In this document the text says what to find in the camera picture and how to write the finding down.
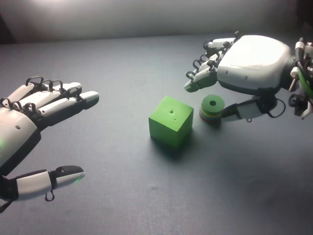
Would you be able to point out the grey table cloth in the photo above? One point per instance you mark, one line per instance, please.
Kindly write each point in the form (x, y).
(110, 200)

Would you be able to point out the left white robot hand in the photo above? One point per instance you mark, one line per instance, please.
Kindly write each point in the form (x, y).
(17, 127)

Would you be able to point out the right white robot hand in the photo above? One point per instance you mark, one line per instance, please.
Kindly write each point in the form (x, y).
(254, 58)

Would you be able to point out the white backdrop board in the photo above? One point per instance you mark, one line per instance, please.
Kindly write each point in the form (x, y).
(146, 19)

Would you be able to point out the green cube block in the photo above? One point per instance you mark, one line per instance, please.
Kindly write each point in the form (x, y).
(168, 122)

